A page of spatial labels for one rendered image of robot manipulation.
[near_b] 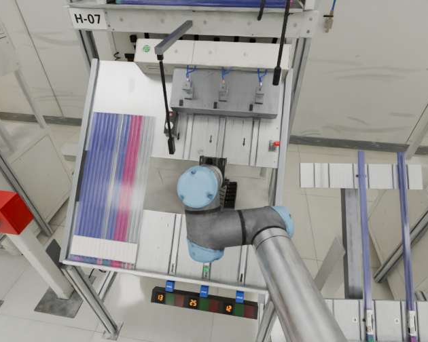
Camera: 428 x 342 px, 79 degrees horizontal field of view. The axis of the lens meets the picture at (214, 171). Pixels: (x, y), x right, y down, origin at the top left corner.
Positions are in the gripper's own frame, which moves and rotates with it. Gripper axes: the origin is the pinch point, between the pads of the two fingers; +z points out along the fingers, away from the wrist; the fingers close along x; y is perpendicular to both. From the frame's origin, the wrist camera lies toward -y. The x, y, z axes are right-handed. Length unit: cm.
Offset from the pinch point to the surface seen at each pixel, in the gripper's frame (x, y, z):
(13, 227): 79, -29, 6
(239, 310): -11.4, -39.6, -6.2
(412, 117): -153, 49, 175
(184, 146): 11.9, 8.8, 2.7
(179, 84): 14.4, 28.5, 0.8
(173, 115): 15.6, 18.5, 0.1
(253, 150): -11.0, 9.7, 3.0
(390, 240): -96, -36, 75
